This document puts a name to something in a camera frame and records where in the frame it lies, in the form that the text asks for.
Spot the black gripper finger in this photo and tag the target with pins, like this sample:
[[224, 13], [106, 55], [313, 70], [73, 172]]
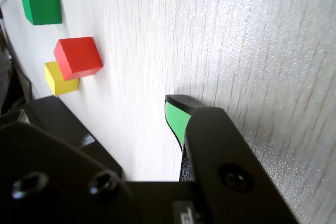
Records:
[[52, 182], [223, 155]]

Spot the yellow wooden cube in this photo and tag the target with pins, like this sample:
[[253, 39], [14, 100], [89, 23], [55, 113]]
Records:
[[53, 82]]

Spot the red wooden cube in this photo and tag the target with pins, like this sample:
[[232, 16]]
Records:
[[78, 56]]

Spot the green wooden cube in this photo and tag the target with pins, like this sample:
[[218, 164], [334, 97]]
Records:
[[42, 6]]

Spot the black open box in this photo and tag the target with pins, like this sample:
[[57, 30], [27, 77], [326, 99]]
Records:
[[106, 157]]

